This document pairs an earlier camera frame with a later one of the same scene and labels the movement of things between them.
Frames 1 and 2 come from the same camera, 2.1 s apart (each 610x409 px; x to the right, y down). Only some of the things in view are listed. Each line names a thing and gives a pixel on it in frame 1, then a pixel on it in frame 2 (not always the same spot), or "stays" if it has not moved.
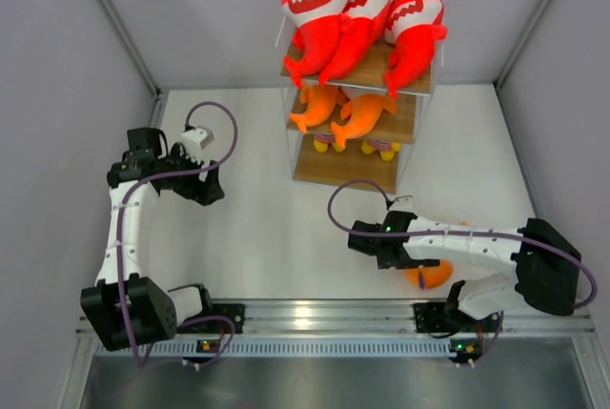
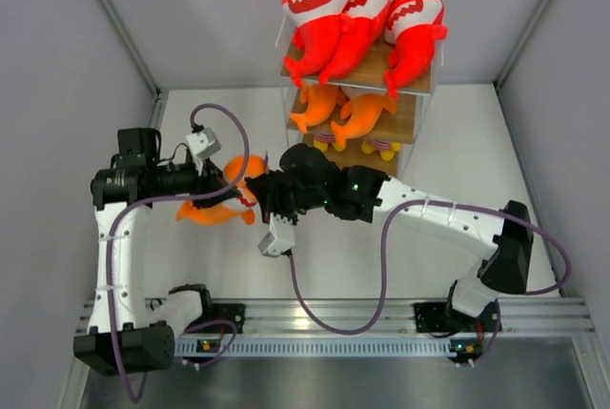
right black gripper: x=416 y=262 to x=266 y=189
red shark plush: x=416 y=20 stays
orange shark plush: x=435 y=276 to x=224 y=214
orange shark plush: x=360 y=114 stays
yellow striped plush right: x=386 y=149 stays
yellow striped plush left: x=321 y=142 stays
